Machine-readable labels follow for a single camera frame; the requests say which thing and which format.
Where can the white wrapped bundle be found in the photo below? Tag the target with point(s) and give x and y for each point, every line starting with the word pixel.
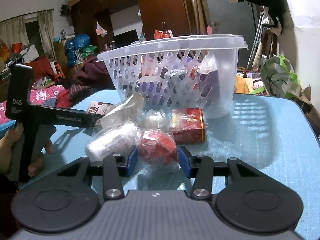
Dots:
pixel 131 108

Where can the maroon clothes pile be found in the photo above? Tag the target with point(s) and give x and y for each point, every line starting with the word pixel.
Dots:
pixel 94 74

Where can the grey metal door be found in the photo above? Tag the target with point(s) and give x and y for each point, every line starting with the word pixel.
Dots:
pixel 236 19

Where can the beige window curtain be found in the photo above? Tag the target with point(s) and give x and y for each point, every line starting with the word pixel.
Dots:
pixel 46 29

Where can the person's left hand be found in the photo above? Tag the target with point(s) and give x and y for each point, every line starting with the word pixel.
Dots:
pixel 7 142

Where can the red rectangular box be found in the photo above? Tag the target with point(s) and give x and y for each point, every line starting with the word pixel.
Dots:
pixel 187 126

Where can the blue plastic bags stack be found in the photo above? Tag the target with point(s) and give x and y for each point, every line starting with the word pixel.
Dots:
pixel 71 46

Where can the red white hanging bag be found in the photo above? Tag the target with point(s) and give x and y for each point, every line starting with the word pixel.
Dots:
pixel 162 33

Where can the red ball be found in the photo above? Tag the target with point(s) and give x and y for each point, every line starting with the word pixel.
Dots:
pixel 156 148

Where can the pink floral bedding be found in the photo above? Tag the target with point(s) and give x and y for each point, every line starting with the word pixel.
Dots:
pixel 44 96

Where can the white plastic laundry basket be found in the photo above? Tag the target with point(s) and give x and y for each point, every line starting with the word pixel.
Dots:
pixel 196 71

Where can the green plastic bag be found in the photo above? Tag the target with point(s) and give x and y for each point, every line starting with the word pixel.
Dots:
pixel 279 78

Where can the black monitor screen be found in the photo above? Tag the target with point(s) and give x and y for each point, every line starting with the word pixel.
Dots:
pixel 126 38

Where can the red white flat packet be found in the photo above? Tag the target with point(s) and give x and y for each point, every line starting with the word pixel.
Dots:
pixel 100 108

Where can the white roll in plastic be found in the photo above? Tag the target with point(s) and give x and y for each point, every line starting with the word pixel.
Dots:
pixel 116 139

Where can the dark red wooden wardrobe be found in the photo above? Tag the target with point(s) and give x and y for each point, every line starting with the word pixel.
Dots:
pixel 99 19

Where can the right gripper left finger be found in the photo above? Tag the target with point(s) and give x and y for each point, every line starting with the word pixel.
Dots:
pixel 131 160

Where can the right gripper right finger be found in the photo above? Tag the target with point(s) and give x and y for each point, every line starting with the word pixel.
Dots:
pixel 184 160

